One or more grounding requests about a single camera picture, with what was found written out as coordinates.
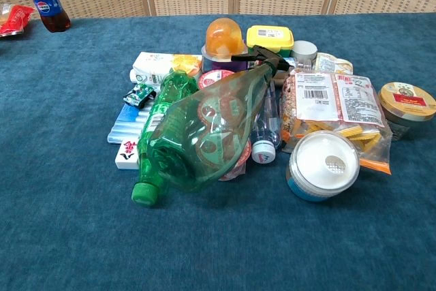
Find red-lidded cups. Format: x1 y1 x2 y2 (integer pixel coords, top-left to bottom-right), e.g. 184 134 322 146
195 69 253 182

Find white milk carton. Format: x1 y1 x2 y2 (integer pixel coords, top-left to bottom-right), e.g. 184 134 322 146
129 51 204 87

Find green transparent spray bottle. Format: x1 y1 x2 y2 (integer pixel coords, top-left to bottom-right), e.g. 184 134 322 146
149 45 296 192

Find clear water bottle white cap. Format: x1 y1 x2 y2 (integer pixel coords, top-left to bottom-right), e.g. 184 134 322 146
251 80 283 165

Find green plastic soda bottle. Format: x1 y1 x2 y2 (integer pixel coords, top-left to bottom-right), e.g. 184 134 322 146
131 69 200 208

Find small toy car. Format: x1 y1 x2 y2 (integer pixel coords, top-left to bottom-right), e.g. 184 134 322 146
122 82 158 110

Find orange jelly cup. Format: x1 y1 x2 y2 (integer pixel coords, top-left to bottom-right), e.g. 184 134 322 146
201 17 249 63

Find blue white wafer pack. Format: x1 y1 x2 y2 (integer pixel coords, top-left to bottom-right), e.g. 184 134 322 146
107 102 153 145

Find white mahjong tile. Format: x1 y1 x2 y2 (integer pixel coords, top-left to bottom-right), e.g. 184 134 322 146
114 140 140 171

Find yellow lidded plastic box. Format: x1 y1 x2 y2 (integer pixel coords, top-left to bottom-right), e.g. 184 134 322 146
246 25 295 57

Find white lidded round jar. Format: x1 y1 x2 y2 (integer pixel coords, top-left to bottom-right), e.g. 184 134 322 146
286 130 362 202

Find clear bag of snacks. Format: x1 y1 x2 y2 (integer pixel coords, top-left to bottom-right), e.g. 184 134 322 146
279 69 392 176

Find cream snack sachet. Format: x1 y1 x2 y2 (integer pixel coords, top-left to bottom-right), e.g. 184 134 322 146
313 52 354 76

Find gold lidded glass jar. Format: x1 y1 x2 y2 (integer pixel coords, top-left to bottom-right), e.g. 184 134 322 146
377 81 436 142

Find red snack packet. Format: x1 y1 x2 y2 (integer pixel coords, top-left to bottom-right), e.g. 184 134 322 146
0 3 36 38

